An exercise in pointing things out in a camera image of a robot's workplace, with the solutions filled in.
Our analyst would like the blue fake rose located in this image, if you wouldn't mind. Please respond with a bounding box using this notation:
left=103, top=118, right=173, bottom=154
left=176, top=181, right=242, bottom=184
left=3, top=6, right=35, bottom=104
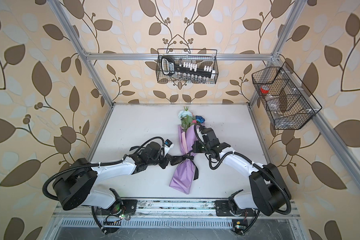
left=195, top=116, right=205, bottom=124

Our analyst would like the pale green fake flower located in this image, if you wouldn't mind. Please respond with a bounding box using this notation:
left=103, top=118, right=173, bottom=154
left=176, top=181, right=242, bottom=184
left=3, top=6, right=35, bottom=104
left=178, top=107, right=193, bottom=120

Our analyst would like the pink purple wrapping paper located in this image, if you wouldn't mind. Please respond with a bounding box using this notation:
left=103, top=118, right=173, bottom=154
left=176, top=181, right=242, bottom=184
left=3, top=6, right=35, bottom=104
left=169, top=125, right=199, bottom=195

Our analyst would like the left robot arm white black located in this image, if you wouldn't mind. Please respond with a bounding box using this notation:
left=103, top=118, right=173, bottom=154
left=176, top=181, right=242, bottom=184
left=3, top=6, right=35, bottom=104
left=42, top=138, right=174, bottom=213

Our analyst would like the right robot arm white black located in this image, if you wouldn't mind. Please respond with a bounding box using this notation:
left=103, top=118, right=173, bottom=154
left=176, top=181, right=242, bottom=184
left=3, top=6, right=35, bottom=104
left=193, top=124, right=292, bottom=216

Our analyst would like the black socket tool set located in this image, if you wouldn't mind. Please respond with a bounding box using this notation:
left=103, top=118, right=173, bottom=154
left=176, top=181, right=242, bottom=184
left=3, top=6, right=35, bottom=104
left=158, top=55, right=218, bottom=79

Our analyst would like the red capped clear bottle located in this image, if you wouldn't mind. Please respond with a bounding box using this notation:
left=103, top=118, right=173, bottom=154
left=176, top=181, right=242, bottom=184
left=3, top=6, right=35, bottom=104
left=260, top=85, right=282, bottom=113

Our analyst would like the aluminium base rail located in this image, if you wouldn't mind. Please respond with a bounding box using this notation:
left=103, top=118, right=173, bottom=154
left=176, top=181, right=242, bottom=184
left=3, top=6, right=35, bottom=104
left=53, top=198, right=301, bottom=219

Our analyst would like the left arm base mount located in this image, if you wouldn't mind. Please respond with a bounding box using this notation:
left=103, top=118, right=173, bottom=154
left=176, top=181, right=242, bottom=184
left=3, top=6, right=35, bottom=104
left=97, top=199, right=138, bottom=216

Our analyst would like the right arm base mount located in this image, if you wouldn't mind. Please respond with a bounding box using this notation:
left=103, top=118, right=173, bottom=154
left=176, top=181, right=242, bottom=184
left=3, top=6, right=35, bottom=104
left=214, top=200, right=256, bottom=218

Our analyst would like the back black wire basket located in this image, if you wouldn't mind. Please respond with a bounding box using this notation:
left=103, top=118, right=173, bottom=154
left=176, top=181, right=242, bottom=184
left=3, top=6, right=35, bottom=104
left=155, top=48, right=219, bottom=84

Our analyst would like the black wire basket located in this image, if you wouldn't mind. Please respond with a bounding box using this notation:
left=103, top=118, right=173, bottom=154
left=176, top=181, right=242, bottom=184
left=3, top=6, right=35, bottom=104
left=155, top=48, right=219, bottom=84
left=252, top=62, right=322, bottom=130

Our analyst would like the right black wire basket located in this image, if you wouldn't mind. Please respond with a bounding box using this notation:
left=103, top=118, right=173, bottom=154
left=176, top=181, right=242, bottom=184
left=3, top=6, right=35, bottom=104
left=252, top=62, right=322, bottom=130

